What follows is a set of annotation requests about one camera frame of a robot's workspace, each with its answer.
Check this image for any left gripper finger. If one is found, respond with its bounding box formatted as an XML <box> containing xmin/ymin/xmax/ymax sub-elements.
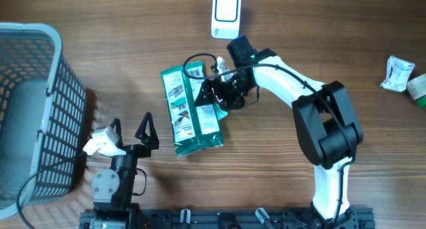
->
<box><xmin>110</xmin><ymin>118</ymin><xmax>123</xmax><ymax>146</ymax></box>
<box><xmin>134</xmin><ymin>112</ymin><xmax>160</xmax><ymax>150</ymax></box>

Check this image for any teal wet wipes pack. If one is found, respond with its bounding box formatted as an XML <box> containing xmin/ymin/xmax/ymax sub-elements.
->
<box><xmin>214</xmin><ymin>103</ymin><xmax>228</xmax><ymax>120</ymax></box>

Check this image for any green 3M cloth package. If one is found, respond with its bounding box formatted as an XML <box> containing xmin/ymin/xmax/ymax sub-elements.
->
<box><xmin>160</xmin><ymin>65</ymin><xmax>224</xmax><ymax>157</ymax></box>

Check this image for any white tissue pack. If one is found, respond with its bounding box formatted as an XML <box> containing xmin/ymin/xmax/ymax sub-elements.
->
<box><xmin>380</xmin><ymin>55</ymin><xmax>415</xmax><ymax>93</ymax></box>

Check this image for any green lid jar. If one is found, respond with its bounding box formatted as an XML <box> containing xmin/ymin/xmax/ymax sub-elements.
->
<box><xmin>407</xmin><ymin>74</ymin><xmax>426</xmax><ymax>109</ymax></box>

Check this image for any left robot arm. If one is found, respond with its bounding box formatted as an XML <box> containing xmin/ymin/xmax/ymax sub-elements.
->
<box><xmin>79</xmin><ymin>112</ymin><xmax>159</xmax><ymax>229</ymax></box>

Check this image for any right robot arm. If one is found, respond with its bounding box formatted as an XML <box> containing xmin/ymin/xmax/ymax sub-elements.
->
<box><xmin>195</xmin><ymin>35</ymin><xmax>363</xmax><ymax>228</ymax></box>

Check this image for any white barcode scanner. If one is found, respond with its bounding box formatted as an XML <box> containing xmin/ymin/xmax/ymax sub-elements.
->
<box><xmin>211</xmin><ymin>0</ymin><xmax>242</xmax><ymax>39</ymax></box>

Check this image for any grey mesh plastic basket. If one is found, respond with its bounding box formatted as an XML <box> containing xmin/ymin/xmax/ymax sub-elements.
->
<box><xmin>1</xmin><ymin>23</ymin><xmax>87</xmax><ymax>219</ymax></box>

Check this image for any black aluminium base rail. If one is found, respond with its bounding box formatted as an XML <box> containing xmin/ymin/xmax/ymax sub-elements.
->
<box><xmin>79</xmin><ymin>208</ymin><xmax>373</xmax><ymax>229</ymax></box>

